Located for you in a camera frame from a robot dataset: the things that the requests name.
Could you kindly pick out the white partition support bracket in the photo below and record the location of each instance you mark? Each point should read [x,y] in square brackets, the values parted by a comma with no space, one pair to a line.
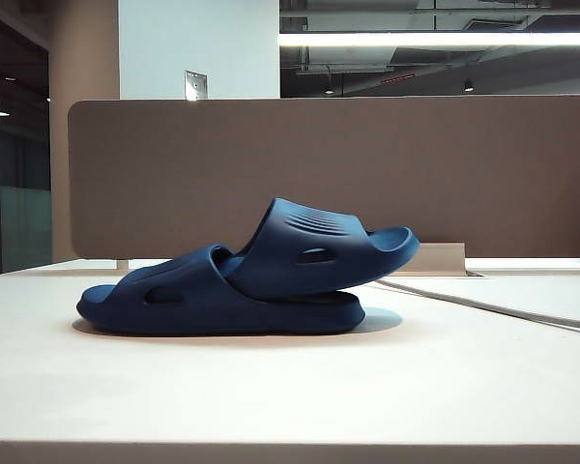
[123,265]

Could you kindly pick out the brown fabric desk partition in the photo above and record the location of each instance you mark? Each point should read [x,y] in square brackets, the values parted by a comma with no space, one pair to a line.
[222,159]

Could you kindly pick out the white ceiling light strip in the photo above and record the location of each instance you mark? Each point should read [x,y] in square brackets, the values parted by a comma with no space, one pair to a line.
[415,38]

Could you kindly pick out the dark glass partition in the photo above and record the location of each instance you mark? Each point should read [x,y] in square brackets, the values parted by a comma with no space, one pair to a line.
[14,145]

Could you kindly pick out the silver wall plate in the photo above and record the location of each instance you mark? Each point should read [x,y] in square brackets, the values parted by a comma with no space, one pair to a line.
[195,85]

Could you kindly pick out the blue rubber slipper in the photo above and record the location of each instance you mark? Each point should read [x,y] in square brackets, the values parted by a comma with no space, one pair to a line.
[280,270]
[198,314]

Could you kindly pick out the red ceiling sign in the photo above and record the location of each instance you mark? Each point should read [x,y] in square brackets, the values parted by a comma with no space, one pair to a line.
[397,78]

